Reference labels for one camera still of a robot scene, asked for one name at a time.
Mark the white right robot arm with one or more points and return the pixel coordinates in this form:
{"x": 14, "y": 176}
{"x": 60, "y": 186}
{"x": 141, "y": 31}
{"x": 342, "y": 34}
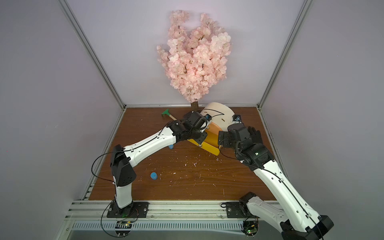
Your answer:
{"x": 296, "y": 220}

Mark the orange top drawer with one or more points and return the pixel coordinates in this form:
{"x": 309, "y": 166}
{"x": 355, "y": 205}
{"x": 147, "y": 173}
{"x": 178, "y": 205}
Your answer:
{"x": 213, "y": 131}

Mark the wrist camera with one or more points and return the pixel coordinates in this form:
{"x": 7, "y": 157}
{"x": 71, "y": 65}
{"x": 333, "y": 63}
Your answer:
{"x": 237, "y": 124}
{"x": 206, "y": 121}

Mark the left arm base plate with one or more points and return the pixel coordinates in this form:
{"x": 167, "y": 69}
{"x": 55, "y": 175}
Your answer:
{"x": 133, "y": 210}

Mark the left circuit board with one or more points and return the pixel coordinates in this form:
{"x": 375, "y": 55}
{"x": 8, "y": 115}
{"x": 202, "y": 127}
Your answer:
{"x": 123, "y": 228}

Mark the green toy hammer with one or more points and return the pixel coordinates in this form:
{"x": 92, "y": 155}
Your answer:
{"x": 167, "y": 113}

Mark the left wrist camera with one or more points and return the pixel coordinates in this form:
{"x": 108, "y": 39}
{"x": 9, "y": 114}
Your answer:
{"x": 206, "y": 121}

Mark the circuit board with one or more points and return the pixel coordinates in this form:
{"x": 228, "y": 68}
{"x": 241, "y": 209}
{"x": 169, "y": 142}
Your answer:
{"x": 250, "y": 228}
{"x": 123, "y": 228}

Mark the pink cherry blossom tree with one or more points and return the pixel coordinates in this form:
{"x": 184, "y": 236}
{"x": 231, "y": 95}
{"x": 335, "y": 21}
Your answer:
{"x": 196, "y": 60}

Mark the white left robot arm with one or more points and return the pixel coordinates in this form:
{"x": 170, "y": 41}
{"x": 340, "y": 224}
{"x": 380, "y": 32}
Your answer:
{"x": 124, "y": 159}

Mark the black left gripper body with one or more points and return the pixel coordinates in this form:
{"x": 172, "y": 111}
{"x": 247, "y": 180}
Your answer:
{"x": 198, "y": 136}

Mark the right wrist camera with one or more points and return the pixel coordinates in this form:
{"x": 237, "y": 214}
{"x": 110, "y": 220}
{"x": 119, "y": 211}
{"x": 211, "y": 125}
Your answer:
{"x": 237, "y": 124}

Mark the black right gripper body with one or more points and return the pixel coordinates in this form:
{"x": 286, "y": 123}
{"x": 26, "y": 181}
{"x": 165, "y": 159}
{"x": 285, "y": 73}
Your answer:
{"x": 250, "y": 135}

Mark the right circuit board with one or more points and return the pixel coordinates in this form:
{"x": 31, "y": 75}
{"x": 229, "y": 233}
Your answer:
{"x": 250, "y": 228}

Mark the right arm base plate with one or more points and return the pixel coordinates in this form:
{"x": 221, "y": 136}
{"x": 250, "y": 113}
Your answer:
{"x": 235, "y": 210}

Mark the cream cylindrical drawer cabinet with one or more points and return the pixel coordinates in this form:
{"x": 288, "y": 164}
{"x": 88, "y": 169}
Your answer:
{"x": 221, "y": 114}

